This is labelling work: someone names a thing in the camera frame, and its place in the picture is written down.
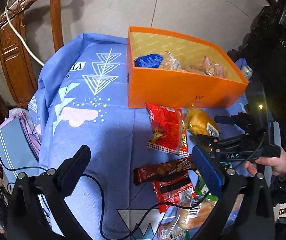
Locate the yellow snack packet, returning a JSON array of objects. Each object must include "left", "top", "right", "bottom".
[{"left": 185, "top": 107, "right": 220, "bottom": 138}]

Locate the clear bread packet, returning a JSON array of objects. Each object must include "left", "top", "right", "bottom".
[{"left": 157, "top": 198, "right": 217, "bottom": 239}]

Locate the person's right hand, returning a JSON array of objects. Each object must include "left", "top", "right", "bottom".
[{"left": 254, "top": 148, "right": 286, "bottom": 177}]

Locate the green snack packet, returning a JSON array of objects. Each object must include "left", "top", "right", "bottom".
[{"left": 195, "top": 170, "right": 219, "bottom": 202}]

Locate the red black snack packet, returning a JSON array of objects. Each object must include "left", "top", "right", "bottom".
[{"left": 152, "top": 172, "right": 193, "bottom": 205}]

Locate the white drink can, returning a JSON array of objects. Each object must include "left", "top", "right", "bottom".
[{"left": 241, "top": 65, "right": 253, "bottom": 81}]

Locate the pink snack packet in box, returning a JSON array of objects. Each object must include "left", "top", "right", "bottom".
[{"left": 198, "top": 56, "right": 226, "bottom": 78}]

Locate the blue striped bag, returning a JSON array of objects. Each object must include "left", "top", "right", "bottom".
[{"left": 0, "top": 108, "right": 41, "bottom": 183}]

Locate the dark chocolate bar wrapper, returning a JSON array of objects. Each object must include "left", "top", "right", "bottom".
[{"left": 133, "top": 156, "right": 196, "bottom": 186}]

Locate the blue patterned tablecloth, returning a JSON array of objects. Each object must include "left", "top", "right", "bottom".
[{"left": 28, "top": 33, "right": 247, "bottom": 239}]

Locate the orange cardboard box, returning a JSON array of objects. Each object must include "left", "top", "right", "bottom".
[{"left": 127, "top": 26, "right": 248, "bottom": 108}]

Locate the peanut packet in box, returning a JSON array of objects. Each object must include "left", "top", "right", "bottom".
[{"left": 158, "top": 51, "right": 183, "bottom": 72}]

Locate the blue snack packet in box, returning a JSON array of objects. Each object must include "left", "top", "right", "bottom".
[{"left": 134, "top": 54, "right": 164, "bottom": 68}]

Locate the carved wooden chair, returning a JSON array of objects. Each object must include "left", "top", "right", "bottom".
[{"left": 0, "top": 0, "right": 79, "bottom": 156}]

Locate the black cable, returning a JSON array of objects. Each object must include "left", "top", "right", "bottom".
[{"left": 0, "top": 122, "right": 217, "bottom": 240}]

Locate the white cable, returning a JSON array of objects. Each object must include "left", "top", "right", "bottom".
[{"left": 4, "top": 0, "right": 45, "bottom": 67}]

